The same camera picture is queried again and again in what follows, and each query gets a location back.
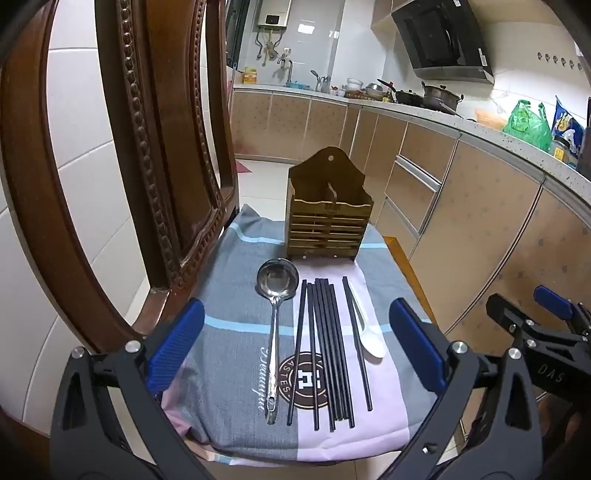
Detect white plastic spoon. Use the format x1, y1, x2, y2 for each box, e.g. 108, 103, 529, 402
349, 281, 388, 360

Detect pink broom dustpan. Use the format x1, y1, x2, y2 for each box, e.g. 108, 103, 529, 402
235, 160, 252, 174

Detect chrome kitchen faucet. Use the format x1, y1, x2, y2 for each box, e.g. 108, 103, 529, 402
277, 48, 294, 85

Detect stainless steel ladle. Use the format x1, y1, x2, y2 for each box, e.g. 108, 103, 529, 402
256, 258, 300, 425

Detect black frying pan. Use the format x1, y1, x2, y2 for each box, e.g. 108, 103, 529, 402
379, 79, 423, 107

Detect black cooking pot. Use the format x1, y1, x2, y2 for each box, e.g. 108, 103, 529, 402
422, 82, 464, 114

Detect green plastic bag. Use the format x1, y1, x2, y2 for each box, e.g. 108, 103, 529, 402
502, 100, 552, 153

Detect carved brown wooden chair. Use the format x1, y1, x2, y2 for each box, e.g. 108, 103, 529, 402
0, 0, 242, 462

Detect white bowl on counter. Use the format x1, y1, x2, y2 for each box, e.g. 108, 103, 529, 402
346, 77, 363, 91

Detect black range hood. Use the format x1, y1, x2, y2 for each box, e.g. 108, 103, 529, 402
391, 0, 495, 85

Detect grey pink striped cloth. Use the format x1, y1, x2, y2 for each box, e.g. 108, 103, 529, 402
162, 207, 436, 466

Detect yellow box on counter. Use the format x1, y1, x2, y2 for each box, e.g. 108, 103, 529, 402
242, 67, 257, 84

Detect blue snack bag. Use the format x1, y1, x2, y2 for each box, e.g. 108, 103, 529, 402
552, 98, 584, 157

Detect white gas water heater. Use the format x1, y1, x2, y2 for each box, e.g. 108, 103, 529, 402
256, 0, 291, 28

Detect wooden slatted utensil holder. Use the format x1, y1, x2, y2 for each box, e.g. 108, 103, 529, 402
284, 147, 374, 260

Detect black chopstick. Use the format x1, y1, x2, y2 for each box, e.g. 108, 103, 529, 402
287, 279, 308, 426
342, 276, 374, 412
322, 279, 349, 420
329, 284, 356, 429
318, 278, 342, 421
349, 284, 366, 334
307, 283, 321, 431
312, 283, 335, 433

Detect beige kitchen cabinets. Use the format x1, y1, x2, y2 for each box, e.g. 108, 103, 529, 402
230, 85, 590, 353

